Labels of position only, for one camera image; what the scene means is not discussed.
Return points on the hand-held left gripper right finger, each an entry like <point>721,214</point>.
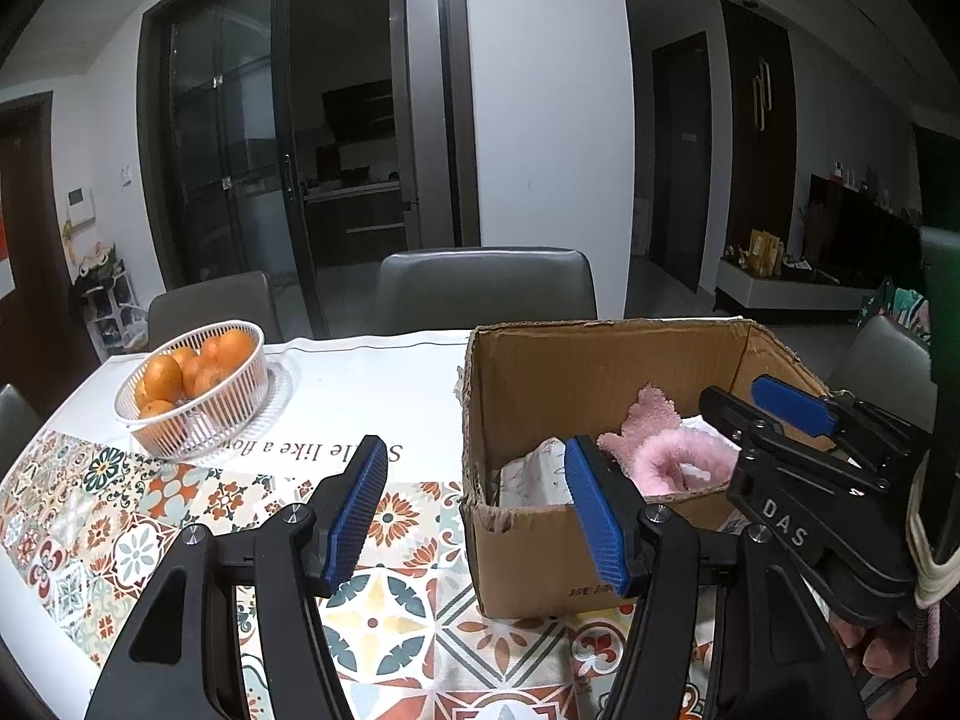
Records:
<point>596,517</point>

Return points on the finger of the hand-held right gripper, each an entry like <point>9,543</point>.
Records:
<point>750,427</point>
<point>795,403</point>

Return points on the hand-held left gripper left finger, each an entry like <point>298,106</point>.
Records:
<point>360,510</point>

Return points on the grey patterned cloth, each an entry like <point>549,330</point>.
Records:
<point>536,476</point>

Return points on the pink fluffy slipper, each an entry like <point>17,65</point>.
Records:
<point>675,465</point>

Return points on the brown cardboard box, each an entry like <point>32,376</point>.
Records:
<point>525,562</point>

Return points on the person's right hand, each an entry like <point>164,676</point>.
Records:
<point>881,660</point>

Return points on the grey dining chair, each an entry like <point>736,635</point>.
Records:
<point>214,311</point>
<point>881,360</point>
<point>487,289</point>

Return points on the tile patterned tablecloth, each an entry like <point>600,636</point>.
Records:
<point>405,615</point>

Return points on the white low cabinet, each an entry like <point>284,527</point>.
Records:
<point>780,289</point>

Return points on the green patterned bag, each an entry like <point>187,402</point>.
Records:
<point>904,307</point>

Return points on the yellow packages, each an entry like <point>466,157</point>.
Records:
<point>763,247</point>

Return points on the white plastic basket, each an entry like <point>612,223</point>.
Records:
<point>225,409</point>

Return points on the black sideboard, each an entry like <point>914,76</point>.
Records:
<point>862,232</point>

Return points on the pile of oranges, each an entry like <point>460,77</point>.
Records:
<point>161,381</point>

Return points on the dark wooden wardrobe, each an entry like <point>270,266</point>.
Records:
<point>757,135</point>

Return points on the dark interior door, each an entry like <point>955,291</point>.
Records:
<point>679,157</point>

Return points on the white shoe rack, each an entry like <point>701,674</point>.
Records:
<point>112,311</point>

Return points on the dark wooden entry door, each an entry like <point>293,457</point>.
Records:
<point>37,277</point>

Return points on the black range hood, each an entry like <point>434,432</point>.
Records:
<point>358,109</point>

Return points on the glass sliding door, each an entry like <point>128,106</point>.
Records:
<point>225,127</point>

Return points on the red door poster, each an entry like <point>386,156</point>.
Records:
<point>4,255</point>

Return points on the white wall intercom panel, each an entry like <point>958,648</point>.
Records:
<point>79,206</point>

